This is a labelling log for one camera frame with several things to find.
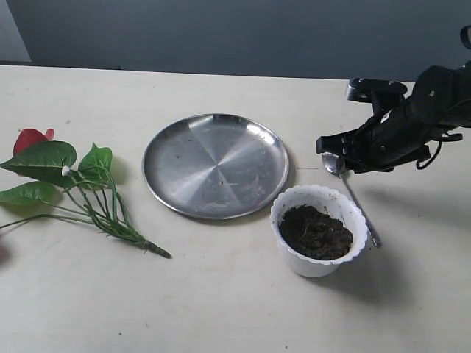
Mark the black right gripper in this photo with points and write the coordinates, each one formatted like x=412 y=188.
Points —
x=412 y=132

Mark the steel spoon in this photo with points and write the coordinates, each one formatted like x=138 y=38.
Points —
x=336 y=166

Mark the artificial red anthurium plant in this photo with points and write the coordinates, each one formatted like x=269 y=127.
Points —
x=84 y=190

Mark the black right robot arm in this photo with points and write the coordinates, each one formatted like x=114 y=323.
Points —
x=437 y=82

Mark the white scalloped plastic pot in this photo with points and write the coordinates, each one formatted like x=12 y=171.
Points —
x=328 y=201

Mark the dark potting soil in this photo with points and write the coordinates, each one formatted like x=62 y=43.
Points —
x=315 y=234

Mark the round steel plate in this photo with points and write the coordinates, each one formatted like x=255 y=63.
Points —
x=216 y=166

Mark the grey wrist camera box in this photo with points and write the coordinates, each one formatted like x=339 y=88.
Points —
x=361 y=89

